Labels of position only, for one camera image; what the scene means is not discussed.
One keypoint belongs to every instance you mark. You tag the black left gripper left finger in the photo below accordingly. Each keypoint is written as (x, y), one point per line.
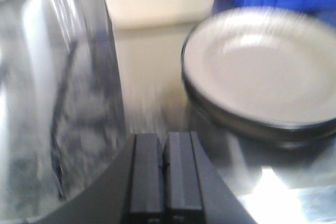
(130, 190)

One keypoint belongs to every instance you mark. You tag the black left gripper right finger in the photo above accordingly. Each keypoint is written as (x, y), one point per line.
(194, 191)

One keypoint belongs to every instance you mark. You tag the beige textured plate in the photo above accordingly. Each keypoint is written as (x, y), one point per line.
(263, 72)

